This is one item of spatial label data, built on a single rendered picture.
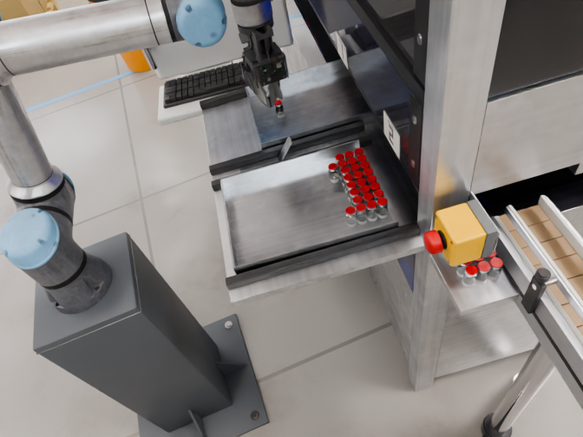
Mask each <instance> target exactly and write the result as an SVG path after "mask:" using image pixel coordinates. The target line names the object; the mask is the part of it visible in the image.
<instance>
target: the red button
mask: <svg viewBox="0 0 583 437"><path fill-rule="evenodd" d="M423 243H424V246H425V248H426V250H427V251H428V252H429V253H430V254H433V255H435V254H438V253H441V252H442V251H443V245H442V239H441V237H440V235H439V233H438V232H437V231H436V230H432V231H428V232H425V233H424V234H423Z"/></svg>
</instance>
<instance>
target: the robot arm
mask: <svg viewBox="0 0 583 437"><path fill-rule="evenodd" d="M272 1H273V0H230V2H231V5H232V9H233V16H234V20H235V22H236V24H237V25H238V30H239V39H240V41H241V43H242V44H244V43H247V44H248V46H247V47H245V48H243V50H244V51H243V52H242V54H241V57H242V58H243V63H241V64H240V66H241V68H242V76H243V78H244V80H245V82H246V84H247V85H248V86H249V88H250V89H251V90H252V91H253V93H254V94H255V95H256V96H257V97H258V98H259V100H260V101H261V102H262V103H263V104H264V105H265V106H267V107H268V108H272V107H273V106H274V104H275V102H276V100H277V98H279V99H280V100H282V99H283V94H282V91H281V89H280V81H281V80H284V79H286V77H287V78H289V74H288V68H287V62H286V57H285V53H284V52H283V51H282V50H281V49H280V47H279V46H278V45H277V44H276V43H275V42H273V41H272V36H274V34H273V30H272V27H273V24H274V22H273V17H272V15H273V13H272V4H271V2H272ZM226 19H227V18H226V11H225V6H224V4H223V2H222V0H109V1H105V2H99V3H92V4H87V5H83V6H78V7H73V8H68V9H64V10H56V11H51V12H47V13H42V14H37V15H33V16H25V17H20V18H15V19H10V20H6V21H3V20H2V16H1V13H0V163H1V165H2V166H3V169H4V171H5V172H6V173H7V175H8V177H9V179H8V181H7V184H6V189H7V191H8V193H9V195H10V196H11V198H12V200H13V201H14V203H15V205H16V213H15V214H14V215H13V216H11V217H10V218H9V219H8V224H6V225H3V227H2V229H1V231H0V251H1V252H2V254H3V255H4V256H5V257H6V258H7V259H8V260H9V261H10V262H11V263H12V264H13V265H15V266H16V267H18V268H19V269H21V270H22V271H23V272H25V273H26V274H27V275H28V276H30V277H31V278H32V279H34V280H35V281H36V282H37V283H39V284H40V285H41V286H42V287H43V289H44V291H45V293H46V295H47V297H48V299H49V301H50V303H51V304H52V305H53V306H54V307H55V308H57V309H58V310H59V311H61V312H62V313H66V314H75V313H80V312H83V311H84V310H88V309H89V308H91V307H93V306H94V305H95V304H97V303H98V302H99V301H100V300H101V299H102V298H103V297H104V296H105V294H106V293H107V291H108V289H109V287H110V285H111V282H112V271H111V268H110V267H109V265H108V264H107V263H106V262H105V261H104V260H103V259H102V258H100V257H97V256H95V255H93V254H90V253H88V252H86V251H84V250H83V249H82V248H81V247H80V246H79V245H78V244H77V243H76V241H75V240H74V239H73V221H74V206H75V187H74V184H73V182H72V180H71V178H70V177H69V176H68V175H67V174H66V173H64V172H62V171H61V170H60V169H59V168H58V167H57V166H54V165H51V164H50V163H49V160H48V157H47V155H46V153H45V152H44V150H43V146H42V144H41V142H40V140H39V139H38V136H37V134H36V131H35V129H34V127H33V125H32V123H31V121H30V119H29V116H28V114H27V112H26V110H25V108H24V105H23V103H22V101H21V99H20V96H19V94H18V93H17V91H16V88H15V85H14V83H13V81H12V80H11V79H12V77H13V76H16V75H23V74H28V73H32V72H36V71H40V70H45V69H49V68H56V67H61V66H65V65H69V64H73V63H78V62H85V61H89V60H94V59H97V58H102V57H106V56H111V55H118V54H122V53H126V52H130V51H135V50H139V49H146V48H151V47H155V46H159V45H163V44H168V43H171V42H180V41H185V40H186V41H187V42H189V43H190V44H192V45H194V46H197V47H201V48H206V47H211V46H213V45H214V44H216V43H217V42H219V41H220V40H221V38H222V37H223V35H224V34H225V32H226V26H227V20H226ZM266 85H268V87H267V88H268V90H269V95H268V97H267V96H266V91H265V90H264V86H266Z"/></svg>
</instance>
